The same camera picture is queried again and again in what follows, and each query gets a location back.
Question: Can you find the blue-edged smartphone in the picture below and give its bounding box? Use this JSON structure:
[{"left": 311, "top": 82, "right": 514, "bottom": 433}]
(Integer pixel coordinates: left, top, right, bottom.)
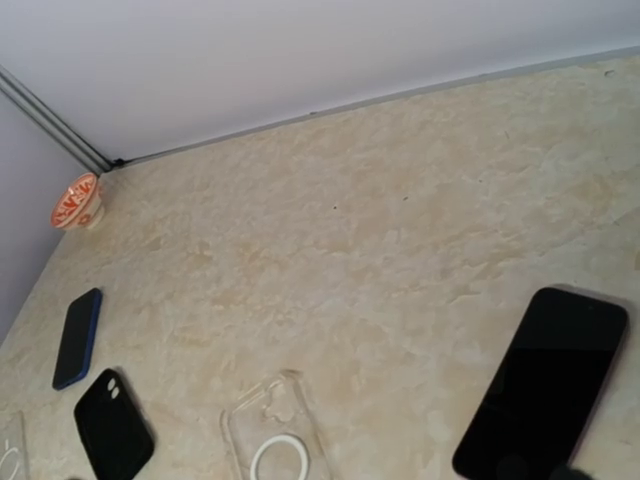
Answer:
[{"left": 52, "top": 288, "right": 103, "bottom": 391}]

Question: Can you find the red white patterned bowl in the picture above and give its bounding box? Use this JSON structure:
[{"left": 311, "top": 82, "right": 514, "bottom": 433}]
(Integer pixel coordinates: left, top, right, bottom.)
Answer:
[{"left": 50, "top": 172, "right": 105, "bottom": 231}]

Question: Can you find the clear magsafe case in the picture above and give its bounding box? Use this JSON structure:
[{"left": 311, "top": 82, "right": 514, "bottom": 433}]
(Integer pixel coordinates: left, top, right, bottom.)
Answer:
[
  {"left": 220, "top": 370, "right": 335, "bottom": 479},
  {"left": 0, "top": 411, "right": 30, "bottom": 480}
]

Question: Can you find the purple smartphone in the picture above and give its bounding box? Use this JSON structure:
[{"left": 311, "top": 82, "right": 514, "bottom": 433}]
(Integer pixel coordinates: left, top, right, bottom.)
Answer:
[{"left": 452, "top": 287, "right": 630, "bottom": 479}]

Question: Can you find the clear magsafe case right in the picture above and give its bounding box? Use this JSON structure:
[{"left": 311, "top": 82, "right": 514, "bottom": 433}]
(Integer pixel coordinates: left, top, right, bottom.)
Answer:
[{"left": 220, "top": 370, "right": 335, "bottom": 479}]

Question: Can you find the clear magsafe case left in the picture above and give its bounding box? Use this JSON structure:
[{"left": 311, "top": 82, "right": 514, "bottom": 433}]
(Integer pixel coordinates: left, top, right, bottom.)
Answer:
[{"left": 0, "top": 411, "right": 30, "bottom": 480}]

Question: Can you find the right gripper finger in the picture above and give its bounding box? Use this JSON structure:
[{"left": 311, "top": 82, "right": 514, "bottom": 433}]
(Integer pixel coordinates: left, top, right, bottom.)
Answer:
[{"left": 549, "top": 465, "right": 593, "bottom": 480}]

